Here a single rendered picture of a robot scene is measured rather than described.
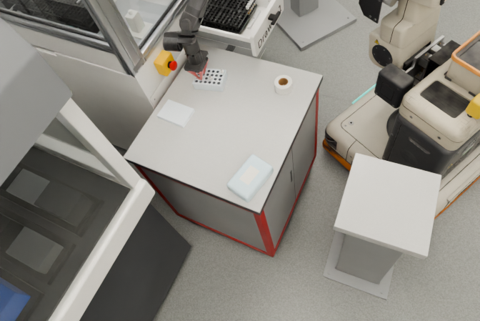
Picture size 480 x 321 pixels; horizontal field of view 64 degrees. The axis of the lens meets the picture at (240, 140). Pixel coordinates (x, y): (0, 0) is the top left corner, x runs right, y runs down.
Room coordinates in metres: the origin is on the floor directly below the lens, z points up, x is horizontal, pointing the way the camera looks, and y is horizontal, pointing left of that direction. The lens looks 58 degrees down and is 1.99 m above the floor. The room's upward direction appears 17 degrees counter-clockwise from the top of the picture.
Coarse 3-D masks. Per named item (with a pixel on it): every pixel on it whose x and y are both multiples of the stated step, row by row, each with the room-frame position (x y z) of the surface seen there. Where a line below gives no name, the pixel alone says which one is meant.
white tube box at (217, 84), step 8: (208, 72) 1.09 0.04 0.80; (216, 72) 1.09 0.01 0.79; (224, 72) 1.07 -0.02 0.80; (200, 80) 1.06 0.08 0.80; (208, 80) 1.05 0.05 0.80; (216, 80) 1.04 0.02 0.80; (224, 80) 1.04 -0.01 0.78; (200, 88) 1.05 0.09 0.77; (208, 88) 1.03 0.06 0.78; (216, 88) 1.01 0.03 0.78
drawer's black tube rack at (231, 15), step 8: (216, 0) 1.38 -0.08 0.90; (224, 0) 1.36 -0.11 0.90; (232, 0) 1.37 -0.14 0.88; (248, 0) 1.32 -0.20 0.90; (208, 8) 1.35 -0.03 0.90; (216, 8) 1.36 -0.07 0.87; (224, 8) 1.31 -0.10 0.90; (232, 8) 1.30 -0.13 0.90; (240, 8) 1.29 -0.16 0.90; (208, 16) 1.29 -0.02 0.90; (216, 16) 1.28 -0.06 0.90; (224, 16) 1.26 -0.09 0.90; (232, 16) 1.25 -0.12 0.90; (248, 16) 1.26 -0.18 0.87; (208, 24) 1.28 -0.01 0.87; (216, 24) 1.26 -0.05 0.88; (224, 24) 1.22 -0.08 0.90; (232, 24) 1.21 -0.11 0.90; (232, 32) 1.20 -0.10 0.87; (240, 32) 1.19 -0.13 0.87
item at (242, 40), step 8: (240, 0) 1.40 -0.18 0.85; (256, 0) 1.34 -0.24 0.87; (264, 0) 1.32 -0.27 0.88; (256, 8) 1.33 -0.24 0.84; (264, 8) 1.32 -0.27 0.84; (248, 24) 1.25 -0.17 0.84; (200, 32) 1.25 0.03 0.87; (208, 32) 1.23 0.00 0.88; (216, 32) 1.20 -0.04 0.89; (224, 32) 1.18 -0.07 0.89; (248, 32) 1.21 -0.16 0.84; (216, 40) 1.21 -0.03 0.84; (224, 40) 1.18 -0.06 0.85; (232, 40) 1.16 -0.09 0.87; (240, 40) 1.14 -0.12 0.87; (248, 40) 1.11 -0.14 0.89; (248, 48) 1.11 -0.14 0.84
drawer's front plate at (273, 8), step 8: (272, 0) 1.24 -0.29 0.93; (280, 0) 1.27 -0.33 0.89; (272, 8) 1.21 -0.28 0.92; (264, 16) 1.17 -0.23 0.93; (256, 24) 1.14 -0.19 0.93; (264, 24) 1.15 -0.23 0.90; (256, 32) 1.10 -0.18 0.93; (264, 32) 1.14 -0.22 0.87; (256, 40) 1.09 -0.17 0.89; (264, 40) 1.14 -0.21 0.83; (256, 48) 1.08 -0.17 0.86; (256, 56) 1.08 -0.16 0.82
